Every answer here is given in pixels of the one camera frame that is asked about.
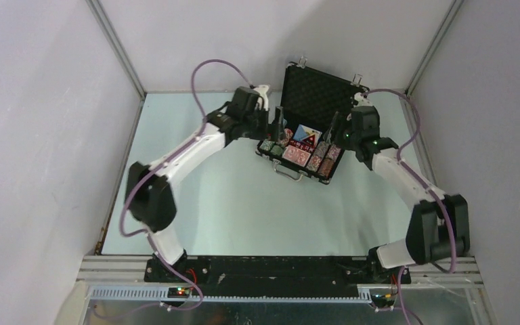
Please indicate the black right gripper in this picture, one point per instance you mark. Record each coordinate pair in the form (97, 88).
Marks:
(330, 135)

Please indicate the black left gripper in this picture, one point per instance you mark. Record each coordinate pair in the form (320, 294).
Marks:
(263, 133)

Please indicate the grey chip stack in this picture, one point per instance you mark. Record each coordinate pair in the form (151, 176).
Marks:
(321, 149)

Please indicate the red white chip stack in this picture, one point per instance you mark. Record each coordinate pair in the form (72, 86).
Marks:
(333, 152)

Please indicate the black poker set case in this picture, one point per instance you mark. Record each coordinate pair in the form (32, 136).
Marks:
(310, 97)

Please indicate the blue playing card deck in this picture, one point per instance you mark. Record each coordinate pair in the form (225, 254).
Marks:
(302, 131)

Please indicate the orange brown chip stack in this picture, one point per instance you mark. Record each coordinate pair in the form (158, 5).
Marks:
(326, 167)

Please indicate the black red triangular button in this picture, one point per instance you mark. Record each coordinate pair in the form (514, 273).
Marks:
(310, 141)

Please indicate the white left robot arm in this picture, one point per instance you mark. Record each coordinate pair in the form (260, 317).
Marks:
(149, 193)

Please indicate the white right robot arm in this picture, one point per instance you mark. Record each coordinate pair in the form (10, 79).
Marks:
(439, 222)

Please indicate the short green chip stack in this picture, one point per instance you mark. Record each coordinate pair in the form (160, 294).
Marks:
(277, 150)

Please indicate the tall green chip stack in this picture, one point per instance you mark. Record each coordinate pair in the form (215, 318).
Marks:
(266, 145)

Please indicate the red playing card deck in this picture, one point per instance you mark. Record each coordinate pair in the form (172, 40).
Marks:
(296, 155)

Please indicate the red chip stack in case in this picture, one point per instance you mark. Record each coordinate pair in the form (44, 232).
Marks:
(314, 163)

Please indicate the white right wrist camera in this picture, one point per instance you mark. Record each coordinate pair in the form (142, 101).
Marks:
(360, 99)

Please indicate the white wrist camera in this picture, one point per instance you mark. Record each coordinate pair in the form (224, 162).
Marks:
(263, 101)
(360, 99)

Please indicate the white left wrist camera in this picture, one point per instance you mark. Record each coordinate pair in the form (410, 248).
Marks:
(263, 101)

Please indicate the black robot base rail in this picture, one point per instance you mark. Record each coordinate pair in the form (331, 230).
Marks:
(287, 277)

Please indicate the aluminium frame rail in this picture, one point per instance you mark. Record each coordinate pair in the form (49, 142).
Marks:
(122, 277)

